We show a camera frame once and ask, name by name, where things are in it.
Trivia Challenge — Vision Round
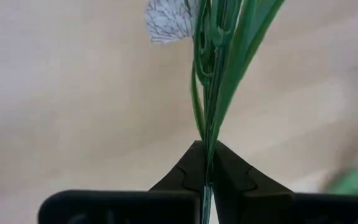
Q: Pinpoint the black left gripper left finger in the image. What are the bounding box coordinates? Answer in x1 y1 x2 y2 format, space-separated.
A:
149 139 206 194

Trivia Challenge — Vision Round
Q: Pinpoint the white artificial flower spray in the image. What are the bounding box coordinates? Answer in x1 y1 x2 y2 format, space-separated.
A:
144 0 287 224

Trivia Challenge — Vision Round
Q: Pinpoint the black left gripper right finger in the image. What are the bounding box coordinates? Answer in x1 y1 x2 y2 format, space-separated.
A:
213 141 295 224

